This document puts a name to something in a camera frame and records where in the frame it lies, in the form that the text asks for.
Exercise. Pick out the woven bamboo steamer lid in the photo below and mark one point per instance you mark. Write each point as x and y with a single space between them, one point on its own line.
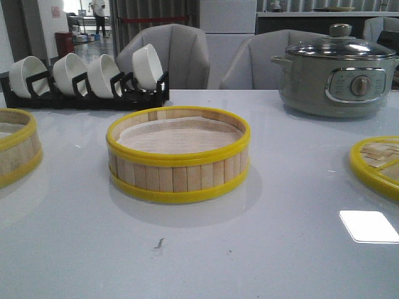
375 162

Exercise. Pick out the bamboo steamer tier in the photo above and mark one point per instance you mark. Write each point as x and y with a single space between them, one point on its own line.
178 178
21 149

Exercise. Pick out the white steamer liner paper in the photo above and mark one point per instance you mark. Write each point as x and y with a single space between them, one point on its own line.
187 135

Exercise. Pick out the black bowl rack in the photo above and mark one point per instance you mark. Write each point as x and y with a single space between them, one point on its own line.
126 95

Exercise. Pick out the white bowl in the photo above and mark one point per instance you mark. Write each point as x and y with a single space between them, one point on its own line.
21 70
65 70
147 67
99 72

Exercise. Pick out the grey chair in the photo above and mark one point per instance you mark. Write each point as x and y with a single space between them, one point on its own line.
383 30
182 50
251 67

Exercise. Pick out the left grey chair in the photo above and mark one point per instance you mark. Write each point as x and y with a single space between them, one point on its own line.
182 50

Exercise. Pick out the white cabinet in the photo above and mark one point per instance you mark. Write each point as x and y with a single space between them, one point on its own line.
226 24

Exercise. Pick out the grey electric cooking pot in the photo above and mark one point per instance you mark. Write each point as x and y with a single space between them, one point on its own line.
335 87

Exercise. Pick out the person in background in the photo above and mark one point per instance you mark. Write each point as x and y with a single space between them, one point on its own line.
98 9

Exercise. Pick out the red bin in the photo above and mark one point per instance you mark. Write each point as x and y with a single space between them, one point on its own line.
64 43

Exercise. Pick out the glass pot lid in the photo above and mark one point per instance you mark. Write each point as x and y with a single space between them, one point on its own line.
340 45

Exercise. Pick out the far right grey chair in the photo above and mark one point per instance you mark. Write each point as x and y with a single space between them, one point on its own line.
383 30

